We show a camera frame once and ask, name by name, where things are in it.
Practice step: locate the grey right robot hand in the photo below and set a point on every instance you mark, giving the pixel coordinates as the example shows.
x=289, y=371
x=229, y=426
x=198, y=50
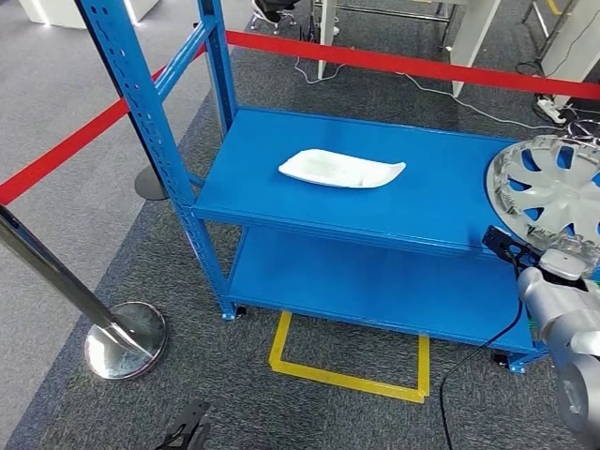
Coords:
x=581, y=248

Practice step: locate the silver wheel hubcap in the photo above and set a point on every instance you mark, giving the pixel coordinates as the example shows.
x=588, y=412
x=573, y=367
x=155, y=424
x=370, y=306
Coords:
x=558, y=199

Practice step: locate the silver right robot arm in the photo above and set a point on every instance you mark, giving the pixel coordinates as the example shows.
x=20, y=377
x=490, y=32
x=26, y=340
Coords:
x=567, y=323

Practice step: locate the blue metal shelf rack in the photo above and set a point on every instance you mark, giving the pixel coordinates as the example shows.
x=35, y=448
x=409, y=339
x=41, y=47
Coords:
x=375, y=211

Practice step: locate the white plastic car part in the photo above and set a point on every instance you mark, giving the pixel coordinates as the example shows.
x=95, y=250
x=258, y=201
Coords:
x=337, y=169

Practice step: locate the white power strip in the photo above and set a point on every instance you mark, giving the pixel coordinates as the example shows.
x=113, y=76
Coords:
x=551, y=110

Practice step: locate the white desk panel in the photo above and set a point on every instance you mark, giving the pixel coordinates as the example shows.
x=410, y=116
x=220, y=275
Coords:
x=473, y=43
x=327, y=37
x=576, y=49

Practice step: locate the red barrier belt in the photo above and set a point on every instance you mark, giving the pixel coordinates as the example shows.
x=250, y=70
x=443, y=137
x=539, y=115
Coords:
x=70, y=146
x=398, y=62

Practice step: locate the office chair base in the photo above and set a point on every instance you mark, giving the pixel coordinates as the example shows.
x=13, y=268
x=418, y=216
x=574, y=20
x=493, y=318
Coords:
x=276, y=12

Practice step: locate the white display platform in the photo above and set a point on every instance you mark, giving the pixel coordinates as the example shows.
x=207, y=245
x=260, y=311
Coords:
x=61, y=11

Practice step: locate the black stanchion post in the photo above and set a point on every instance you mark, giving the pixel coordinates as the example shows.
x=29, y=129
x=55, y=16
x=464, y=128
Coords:
x=150, y=185

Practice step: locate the chrome stanchion post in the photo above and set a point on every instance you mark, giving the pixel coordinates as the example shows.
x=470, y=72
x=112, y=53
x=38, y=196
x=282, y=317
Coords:
x=127, y=348

